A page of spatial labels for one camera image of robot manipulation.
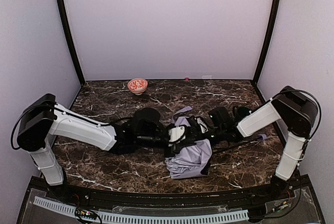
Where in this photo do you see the red patterned ceramic bowl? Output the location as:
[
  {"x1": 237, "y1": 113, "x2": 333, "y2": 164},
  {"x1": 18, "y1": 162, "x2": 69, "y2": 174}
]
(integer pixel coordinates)
[{"x1": 127, "y1": 78, "x2": 148, "y2": 95}]

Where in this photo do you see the black corner post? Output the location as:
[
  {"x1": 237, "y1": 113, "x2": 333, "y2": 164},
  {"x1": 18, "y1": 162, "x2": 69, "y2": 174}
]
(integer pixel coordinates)
[
  {"x1": 252, "y1": 0, "x2": 280, "y2": 86},
  {"x1": 56, "y1": 0, "x2": 86, "y2": 87}
]

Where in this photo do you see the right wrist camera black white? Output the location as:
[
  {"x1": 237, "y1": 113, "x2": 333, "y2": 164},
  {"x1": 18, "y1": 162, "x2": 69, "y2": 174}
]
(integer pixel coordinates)
[{"x1": 195, "y1": 116, "x2": 211, "y2": 134}]

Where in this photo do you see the left black corner post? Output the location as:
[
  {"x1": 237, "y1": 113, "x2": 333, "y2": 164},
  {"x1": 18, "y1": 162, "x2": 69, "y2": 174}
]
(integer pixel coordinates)
[{"x1": 56, "y1": 0, "x2": 86, "y2": 87}]

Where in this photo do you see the lavender folding umbrella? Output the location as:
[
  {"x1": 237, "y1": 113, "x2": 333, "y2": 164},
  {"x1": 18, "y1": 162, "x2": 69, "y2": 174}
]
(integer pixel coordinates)
[{"x1": 164, "y1": 105, "x2": 267, "y2": 180}]

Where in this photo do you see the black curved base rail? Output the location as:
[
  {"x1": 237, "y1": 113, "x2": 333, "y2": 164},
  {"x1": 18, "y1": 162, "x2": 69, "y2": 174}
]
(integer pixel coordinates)
[{"x1": 26, "y1": 175, "x2": 311, "y2": 210}]

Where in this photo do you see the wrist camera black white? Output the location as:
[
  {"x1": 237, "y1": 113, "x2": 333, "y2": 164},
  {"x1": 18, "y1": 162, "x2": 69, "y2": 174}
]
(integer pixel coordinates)
[
  {"x1": 168, "y1": 125, "x2": 189, "y2": 146},
  {"x1": 195, "y1": 116, "x2": 211, "y2": 134}
]

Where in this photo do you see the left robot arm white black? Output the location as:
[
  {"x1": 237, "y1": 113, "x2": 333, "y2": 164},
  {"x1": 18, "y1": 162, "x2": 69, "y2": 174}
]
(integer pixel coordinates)
[{"x1": 10, "y1": 93, "x2": 193, "y2": 187}]

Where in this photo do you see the right black corner post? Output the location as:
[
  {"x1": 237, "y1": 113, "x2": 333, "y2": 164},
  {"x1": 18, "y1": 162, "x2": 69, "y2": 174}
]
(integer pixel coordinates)
[{"x1": 252, "y1": 0, "x2": 280, "y2": 86}]

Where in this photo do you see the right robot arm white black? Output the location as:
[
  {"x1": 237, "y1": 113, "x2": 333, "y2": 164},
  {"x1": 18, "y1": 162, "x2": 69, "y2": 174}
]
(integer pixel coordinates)
[{"x1": 194, "y1": 86, "x2": 322, "y2": 182}]

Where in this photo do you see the dark green mug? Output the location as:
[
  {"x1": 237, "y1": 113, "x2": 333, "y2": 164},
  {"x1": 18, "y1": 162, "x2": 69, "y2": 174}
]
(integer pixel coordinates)
[{"x1": 232, "y1": 106, "x2": 252, "y2": 122}]

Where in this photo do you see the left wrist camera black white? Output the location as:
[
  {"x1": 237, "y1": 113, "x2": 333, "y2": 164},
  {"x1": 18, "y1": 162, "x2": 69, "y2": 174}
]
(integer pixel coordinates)
[{"x1": 168, "y1": 125, "x2": 189, "y2": 146}]

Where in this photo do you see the white slotted cable duct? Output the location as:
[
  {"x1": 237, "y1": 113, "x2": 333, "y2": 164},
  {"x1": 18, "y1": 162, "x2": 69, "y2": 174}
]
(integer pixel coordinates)
[{"x1": 33, "y1": 196, "x2": 249, "y2": 223}]

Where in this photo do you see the small circuit board with wires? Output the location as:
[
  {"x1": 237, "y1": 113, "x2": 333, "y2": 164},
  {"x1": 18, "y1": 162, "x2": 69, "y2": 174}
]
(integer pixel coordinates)
[{"x1": 74, "y1": 207, "x2": 103, "y2": 224}]

